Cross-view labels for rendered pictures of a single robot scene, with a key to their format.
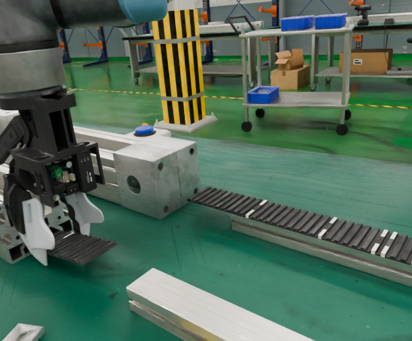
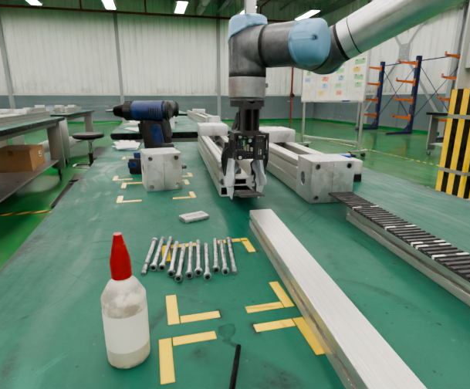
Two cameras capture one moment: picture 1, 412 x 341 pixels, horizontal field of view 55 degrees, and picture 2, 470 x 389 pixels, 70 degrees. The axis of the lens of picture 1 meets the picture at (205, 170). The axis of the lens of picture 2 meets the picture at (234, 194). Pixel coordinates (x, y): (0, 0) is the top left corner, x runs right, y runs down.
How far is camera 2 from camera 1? 0.30 m
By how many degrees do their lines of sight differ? 39
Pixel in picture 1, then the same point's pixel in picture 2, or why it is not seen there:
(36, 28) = (251, 65)
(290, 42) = not seen: outside the picture
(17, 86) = (235, 93)
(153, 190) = (309, 181)
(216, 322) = (272, 231)
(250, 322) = (288, 237)
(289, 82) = not seen: outside the picture
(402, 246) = (441, 249)
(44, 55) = (252, 79)
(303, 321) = (329, 261)
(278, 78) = not seen: outside the picture
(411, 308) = (413, 285)
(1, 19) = (236, 60)
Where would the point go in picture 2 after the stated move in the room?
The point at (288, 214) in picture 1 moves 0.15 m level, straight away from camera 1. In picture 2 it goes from (383, 215) to (425, 200)
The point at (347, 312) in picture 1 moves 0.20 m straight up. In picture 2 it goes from (363, 269) to (380, 119)
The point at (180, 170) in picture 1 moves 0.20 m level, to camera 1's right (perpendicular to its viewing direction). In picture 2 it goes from (335, 175) to (439, 191)
